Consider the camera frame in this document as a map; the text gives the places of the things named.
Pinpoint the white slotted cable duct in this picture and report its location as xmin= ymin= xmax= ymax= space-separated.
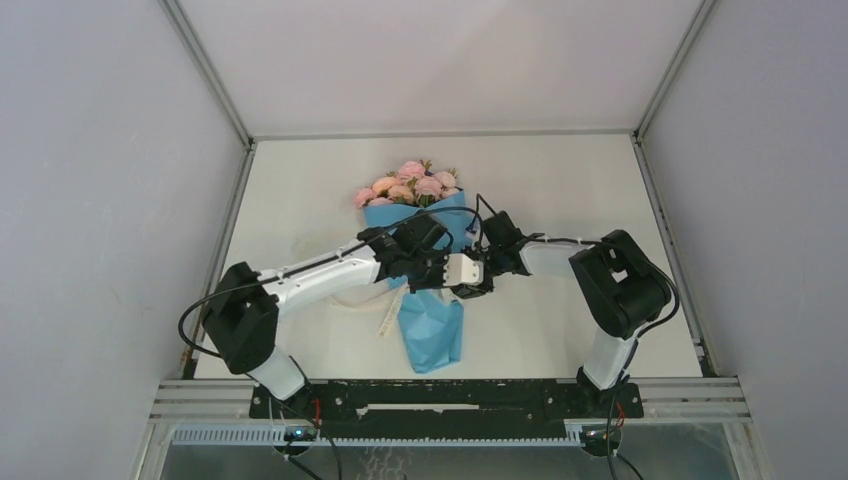
xmin=170 ymin=423 xmax=586 ymax=448

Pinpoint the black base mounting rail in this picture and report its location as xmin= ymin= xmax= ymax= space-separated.
xmin=248 ymin=378 xmax=645 ymax=441

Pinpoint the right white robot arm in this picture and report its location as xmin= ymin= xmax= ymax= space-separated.
xmin=445 ymin=211 xmax=681 ymax=416

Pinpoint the pink flower bunch stem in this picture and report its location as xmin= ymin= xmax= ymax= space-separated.
xmin=433 ymin=171 xmax=460 ymax=199

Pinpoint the white printed ribbon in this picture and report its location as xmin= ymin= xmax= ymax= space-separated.
xmin=331 ymin=288 xmax=465 ymax=339

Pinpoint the blue wrapping paper sheet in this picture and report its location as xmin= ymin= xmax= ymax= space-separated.
xmin=397 ymin=190 xmax=472 ymax=374

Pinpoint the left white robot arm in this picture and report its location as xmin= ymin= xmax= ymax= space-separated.
xmin=200 ymin=210 xmax=479 ymax=417

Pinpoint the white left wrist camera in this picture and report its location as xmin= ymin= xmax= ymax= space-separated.
xmin=443 ymin=253 xmax=484 ymax=287

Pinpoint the left circuit board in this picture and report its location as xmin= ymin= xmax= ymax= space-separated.
xmin=283 ymin=427 xmax=319 ymax=443

